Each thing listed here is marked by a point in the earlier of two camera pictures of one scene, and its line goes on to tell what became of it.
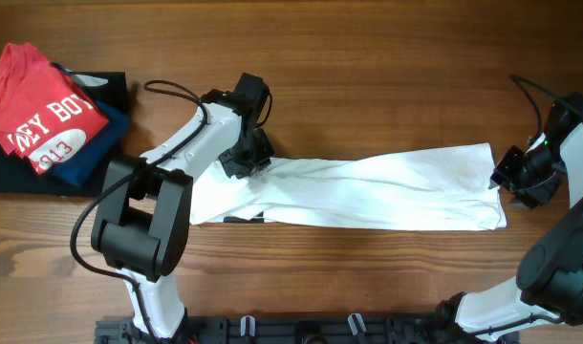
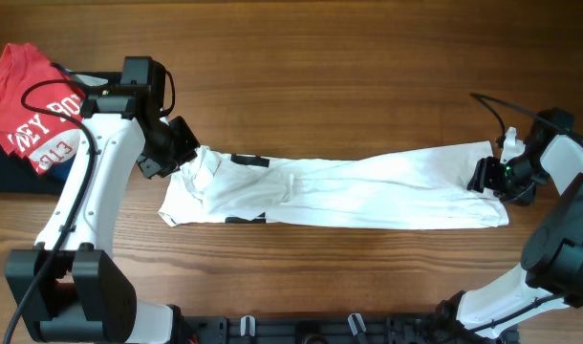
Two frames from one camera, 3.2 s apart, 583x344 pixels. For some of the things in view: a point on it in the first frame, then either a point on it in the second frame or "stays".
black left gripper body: x=250 y=154 → x=177 y=149
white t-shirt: x=453 y=187 stays
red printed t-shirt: x=39 y=112 stays
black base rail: x=304 y=329 stays
